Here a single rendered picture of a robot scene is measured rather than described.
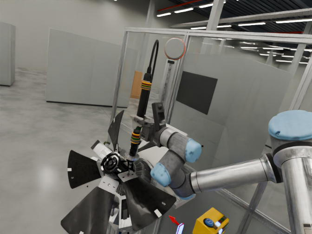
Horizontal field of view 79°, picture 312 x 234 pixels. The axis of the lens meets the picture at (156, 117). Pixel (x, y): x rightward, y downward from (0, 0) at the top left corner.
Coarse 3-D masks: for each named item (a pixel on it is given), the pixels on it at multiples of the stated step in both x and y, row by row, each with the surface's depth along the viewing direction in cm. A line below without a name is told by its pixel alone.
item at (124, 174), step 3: (126, 171) 97; (132, 171) 99; (120, 174) 94; (123, 174) 95; (126, 174) 96; (135, 174) 97; (120, 177) 92; (126, 177) 93; (129, 177) 94; (132, 177) 95; (135, 177) 95; (123, 180) 91; (126, 180) 92
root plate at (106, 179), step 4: (104, 176) 97; (104, 180) 97; (108, 180) 97; (112, 180) 98; (100, 184) 95; (104, 184) 96; (112, 184) 97; (116, 184) 98; (104, 188) 95; (108, 188) 96; (112, 188) 97; (116, 188) 97; (112, 192) 96
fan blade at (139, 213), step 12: (132, 180) 92; (144, 180) 95; (132, 192) 85; (144, 192) 87; (156, 192) 88; (132, 204) 81; (144, 204) 81; (156, 204) 82; (168, 204) 82; (132, 216) 77; (144, 216) 77; (156, 216) 78; (132, 228) 74
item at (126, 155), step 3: (138, 144) 92; (126, 153) 92; (126, 156) 89; (129, 156) 89; (132, 156) 90; (135, 156) 91; (138, 156) 91; (129, 159) 89; (132, 159) 89; (135, 159) 89
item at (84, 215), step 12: (96, 192) 93; (108, 192) 95; (84, 204) 91; (96, 204) 91; (108, 204) 93; (72, 216) 88; (84, 216) 89; (96, 216) 90; (108, 216) 91; (72, 228) 86; (84, 228) 87; (96, 228) 88
